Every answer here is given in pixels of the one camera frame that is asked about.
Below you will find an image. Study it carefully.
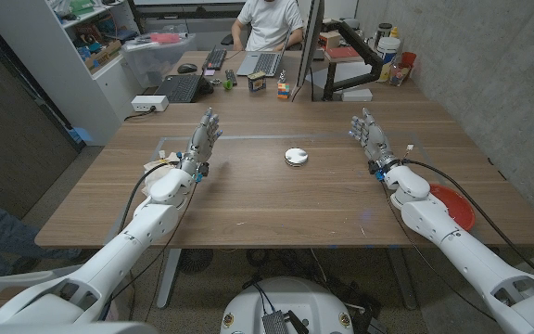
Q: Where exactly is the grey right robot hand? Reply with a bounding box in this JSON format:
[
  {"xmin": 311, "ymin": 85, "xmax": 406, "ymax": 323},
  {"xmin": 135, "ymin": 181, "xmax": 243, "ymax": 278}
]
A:
[{"xmin": 349, "ymin": 107, "xmax": 401, "ymax": 175}]

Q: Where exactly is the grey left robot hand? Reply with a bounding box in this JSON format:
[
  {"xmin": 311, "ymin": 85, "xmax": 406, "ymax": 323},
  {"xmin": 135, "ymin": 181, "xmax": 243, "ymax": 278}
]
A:
[{"xmin": 177, "ymin": 107, "xmax": 224, "ymax": 180}]

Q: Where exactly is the cream cheesecloth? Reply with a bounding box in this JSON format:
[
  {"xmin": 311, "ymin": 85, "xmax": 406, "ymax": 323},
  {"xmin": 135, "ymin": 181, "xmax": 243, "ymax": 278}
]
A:
[{"xmin": 141, "ymin": 150, "xmax": 183, "ymax": 199}]

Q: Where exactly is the clear glass jar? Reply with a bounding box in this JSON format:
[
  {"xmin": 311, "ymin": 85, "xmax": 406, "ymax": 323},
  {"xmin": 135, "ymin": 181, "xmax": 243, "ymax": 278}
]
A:
[{"xmin": 388, "ymin": 62, "xmax": 412, "ymax": 87}]

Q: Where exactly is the silver round jar lid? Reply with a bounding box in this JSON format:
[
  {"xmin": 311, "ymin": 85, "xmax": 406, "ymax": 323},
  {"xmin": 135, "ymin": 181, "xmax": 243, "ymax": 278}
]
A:
[{"xmin": 284, "ymin": 147, "xmax": 310, "ymax": 168}]

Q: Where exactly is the red round tray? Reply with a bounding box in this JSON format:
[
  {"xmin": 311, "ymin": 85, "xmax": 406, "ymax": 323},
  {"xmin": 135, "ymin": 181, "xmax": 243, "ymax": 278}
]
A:
[{"xmin": 428, "ymin": 183, "xmax": 477, "ymax": 232}]

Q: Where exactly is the dark lidded jar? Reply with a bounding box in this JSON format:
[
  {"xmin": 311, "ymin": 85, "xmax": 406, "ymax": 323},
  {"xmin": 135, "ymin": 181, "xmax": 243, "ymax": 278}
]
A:
[{"xmin": 375, "ymin": 22, "xmax": 394, "ymax": 47}]

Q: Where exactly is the flat white box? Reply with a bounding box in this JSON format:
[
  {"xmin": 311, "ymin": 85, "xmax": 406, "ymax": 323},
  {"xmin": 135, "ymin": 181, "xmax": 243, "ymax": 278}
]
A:
[{"xmin": 340, "ymin": 87, "xmax": 374, "ymax": 103}]

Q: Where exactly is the wide black keyboard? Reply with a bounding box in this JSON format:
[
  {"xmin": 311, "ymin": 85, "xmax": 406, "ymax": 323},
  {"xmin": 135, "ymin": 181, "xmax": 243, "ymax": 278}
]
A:
[{"xmin": 154, "ymin": 73, "xmax": 203, "ymax": 104}]

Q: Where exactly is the white power strip box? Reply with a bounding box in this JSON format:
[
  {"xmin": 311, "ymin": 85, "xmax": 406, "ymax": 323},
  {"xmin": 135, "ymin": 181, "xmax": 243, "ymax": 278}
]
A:
[{"xmin": 131, "ymin": 95, "xmax": 170, "ymax": 113}]

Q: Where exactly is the small dark yellow box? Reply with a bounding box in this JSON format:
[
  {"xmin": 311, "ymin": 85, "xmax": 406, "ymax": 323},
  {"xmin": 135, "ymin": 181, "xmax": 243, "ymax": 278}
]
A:
[{"xmin": 247, "ymin": 71, "xmax": 268, "ymax": 93}]

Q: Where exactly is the slim black keyboard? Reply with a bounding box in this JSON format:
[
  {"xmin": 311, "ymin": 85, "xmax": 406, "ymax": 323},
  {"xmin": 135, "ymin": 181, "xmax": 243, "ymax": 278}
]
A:
[{"xmin": 201, "ymin": 47, "xmax": 228, "ymax": 71}]

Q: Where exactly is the red plastic cup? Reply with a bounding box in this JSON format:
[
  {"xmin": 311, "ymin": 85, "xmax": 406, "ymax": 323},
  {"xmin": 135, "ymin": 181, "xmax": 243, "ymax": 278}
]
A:
[{"xmin": 400, "ymin": 51, "xmax": 418, "ymax": 71}]

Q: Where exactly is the white plastic tub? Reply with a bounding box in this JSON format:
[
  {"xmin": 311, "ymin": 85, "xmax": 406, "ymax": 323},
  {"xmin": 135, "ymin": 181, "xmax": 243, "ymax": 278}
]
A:
[{"xmin": 376, "ymin": 36, "xmax": 402, "ymax": 84}]

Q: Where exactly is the red book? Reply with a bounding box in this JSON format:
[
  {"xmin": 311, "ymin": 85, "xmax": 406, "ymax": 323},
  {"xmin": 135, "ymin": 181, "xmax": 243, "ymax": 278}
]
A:
[{"xmin": 324, "ymin": 45, "xmax": 363, "ymax": 63}]

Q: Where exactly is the clear plastic storage bin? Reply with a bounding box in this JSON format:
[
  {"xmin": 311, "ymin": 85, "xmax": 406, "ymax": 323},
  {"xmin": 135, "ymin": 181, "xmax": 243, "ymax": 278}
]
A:
[{"xmin": 121, "ymin": 32, "xmax": 197, "ymax": 89}]

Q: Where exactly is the silver laptop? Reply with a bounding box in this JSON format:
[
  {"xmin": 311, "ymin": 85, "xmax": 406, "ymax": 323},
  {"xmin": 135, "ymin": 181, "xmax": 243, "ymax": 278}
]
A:
[{"xmin": 235, "ymin": 27, "xmax": 292, "ymax": 78}]

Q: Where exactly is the small tan box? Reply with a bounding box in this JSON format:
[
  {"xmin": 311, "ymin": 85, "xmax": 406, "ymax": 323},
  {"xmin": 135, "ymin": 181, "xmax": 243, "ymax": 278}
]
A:
[{"xmin": 317, "ymin": 31, "xmax": 342, "ymax": 51}]

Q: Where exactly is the pink flat item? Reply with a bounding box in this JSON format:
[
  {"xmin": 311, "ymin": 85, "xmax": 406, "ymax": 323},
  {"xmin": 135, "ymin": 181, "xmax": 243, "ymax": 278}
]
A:
[{"xmin": 149, "ymin": 32, "xmax": 183, "ymax": 45}]

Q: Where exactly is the black round floor fan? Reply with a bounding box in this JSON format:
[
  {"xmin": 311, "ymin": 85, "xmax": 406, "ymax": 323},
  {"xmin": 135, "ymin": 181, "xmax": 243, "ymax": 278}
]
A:
[{"xmin": 177, "ymin": 249, "xmax": 215, "ymax": 275}]

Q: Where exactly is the black computer monitor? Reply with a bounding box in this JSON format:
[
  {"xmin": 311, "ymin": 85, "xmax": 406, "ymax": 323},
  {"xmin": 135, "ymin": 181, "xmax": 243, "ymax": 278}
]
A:
[{"xmin": 296, "ymin": 0, "xmax": 326, "ymax": 89}]

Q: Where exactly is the brown cardboard box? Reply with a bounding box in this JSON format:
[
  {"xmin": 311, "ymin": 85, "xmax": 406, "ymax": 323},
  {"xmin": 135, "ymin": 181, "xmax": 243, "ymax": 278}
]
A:
[{"xmin": 83, "ymin": 39, "xmax": 123, "ymax": 71}]

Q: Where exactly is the grey metal table leg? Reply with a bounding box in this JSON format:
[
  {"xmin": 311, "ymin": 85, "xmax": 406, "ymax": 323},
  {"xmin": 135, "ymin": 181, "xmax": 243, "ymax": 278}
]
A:
[
  {"xmin": 387, "ymin": 248, "xmax": 419, "ymax": 311},
  {"xmin": 156, "ymin": 249, "xmax": 183, "ymax": 310}
]

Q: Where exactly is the person in white t-shirt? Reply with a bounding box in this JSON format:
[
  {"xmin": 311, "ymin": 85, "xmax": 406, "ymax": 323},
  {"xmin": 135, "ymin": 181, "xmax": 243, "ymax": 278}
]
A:
[{"xmin": 231, "ymin": 0, "xmax": 305, "ymax": 52}]

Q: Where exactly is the white shelf cabinet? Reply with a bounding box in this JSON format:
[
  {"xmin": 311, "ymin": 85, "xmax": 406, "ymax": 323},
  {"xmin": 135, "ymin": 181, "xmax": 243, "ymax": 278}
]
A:
[{"xmin": 0, "ymin": 0, "xmax": 146, "ymax": 148}]

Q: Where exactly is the white robot torso base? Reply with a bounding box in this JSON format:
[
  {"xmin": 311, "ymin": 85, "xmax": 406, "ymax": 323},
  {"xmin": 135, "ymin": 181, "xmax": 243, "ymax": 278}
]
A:
[{"xmin": 220, "ymin": 276, "xmax": 355, "ymax": 334}]

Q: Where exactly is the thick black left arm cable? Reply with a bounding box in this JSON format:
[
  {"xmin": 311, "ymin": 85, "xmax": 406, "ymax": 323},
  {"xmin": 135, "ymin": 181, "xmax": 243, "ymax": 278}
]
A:
[{"xmin": 117, "ymin": 160, "xmax": 180, "ymax": 236}]

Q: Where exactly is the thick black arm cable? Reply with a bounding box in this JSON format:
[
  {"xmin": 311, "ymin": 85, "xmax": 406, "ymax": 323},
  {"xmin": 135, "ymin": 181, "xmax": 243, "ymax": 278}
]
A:
[
  {"xmin": 399, "ymin": 158, "xmax": 534, "ymax": 281},
  {"xmin": 117, "ymin": 160, "xmax": 180, "ymax": 236}
]

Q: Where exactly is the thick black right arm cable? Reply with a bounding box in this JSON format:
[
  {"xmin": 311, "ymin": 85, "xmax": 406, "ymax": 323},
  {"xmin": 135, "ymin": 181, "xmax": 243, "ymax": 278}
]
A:
[{"xmin": 399, "ymin": 158, "xmax": 534, "ymax": 281}]

